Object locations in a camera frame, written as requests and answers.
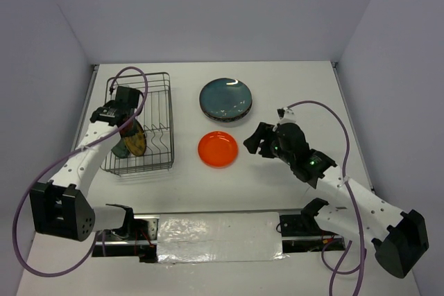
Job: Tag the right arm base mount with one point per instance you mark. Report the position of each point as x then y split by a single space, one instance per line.
300 233

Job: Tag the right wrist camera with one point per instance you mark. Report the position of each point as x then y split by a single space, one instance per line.
286 115

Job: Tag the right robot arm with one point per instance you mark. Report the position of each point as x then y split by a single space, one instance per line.
342 205

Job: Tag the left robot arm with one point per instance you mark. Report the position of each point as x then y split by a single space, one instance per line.
59 206

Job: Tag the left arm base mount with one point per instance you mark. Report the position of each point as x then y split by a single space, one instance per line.
140 243

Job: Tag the dark green plate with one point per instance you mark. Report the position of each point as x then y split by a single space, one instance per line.
225 97

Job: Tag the blue floral celadon plate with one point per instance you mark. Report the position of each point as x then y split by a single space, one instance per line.
120 150

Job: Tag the orange plastic plate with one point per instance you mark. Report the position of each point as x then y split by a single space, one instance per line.
217 149

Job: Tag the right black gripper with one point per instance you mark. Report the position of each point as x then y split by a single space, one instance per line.
266 132

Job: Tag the wire dish rack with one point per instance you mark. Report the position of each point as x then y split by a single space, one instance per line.
157 121

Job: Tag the silver foil tape sheet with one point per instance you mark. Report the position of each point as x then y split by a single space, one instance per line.
228 237

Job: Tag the amber brown small plate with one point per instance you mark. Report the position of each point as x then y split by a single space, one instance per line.
136 143

